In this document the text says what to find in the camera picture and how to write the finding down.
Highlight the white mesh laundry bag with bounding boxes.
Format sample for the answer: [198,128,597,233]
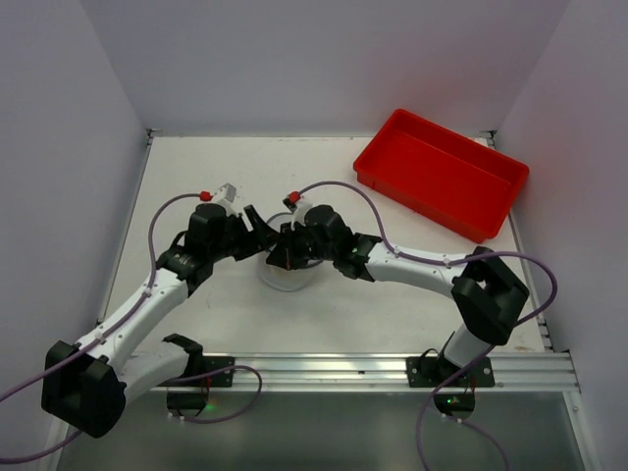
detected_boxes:
[258,211,323,294]

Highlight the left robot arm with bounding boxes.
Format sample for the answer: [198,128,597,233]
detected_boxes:
[41,203,280,438]

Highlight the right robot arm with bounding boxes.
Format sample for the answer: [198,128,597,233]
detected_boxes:
[266,205,529,369]

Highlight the red plastic bin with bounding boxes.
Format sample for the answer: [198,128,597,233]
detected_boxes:
[353,109,530,244]

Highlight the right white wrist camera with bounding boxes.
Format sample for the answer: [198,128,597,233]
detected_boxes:
[283,191,313,228]

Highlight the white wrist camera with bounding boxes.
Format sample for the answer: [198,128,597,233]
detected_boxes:
[211,183,236,216]
[283,191,313,228]

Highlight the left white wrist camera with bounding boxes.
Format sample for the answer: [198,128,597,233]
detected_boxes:
[211,183,236,216]

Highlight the aluminium front rail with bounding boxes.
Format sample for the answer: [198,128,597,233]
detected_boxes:
[146,350,580,393]

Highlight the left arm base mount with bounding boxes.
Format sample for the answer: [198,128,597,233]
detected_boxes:
[166,356,235,417]

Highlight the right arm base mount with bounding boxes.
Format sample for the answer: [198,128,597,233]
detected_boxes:
[405,348,497,420]

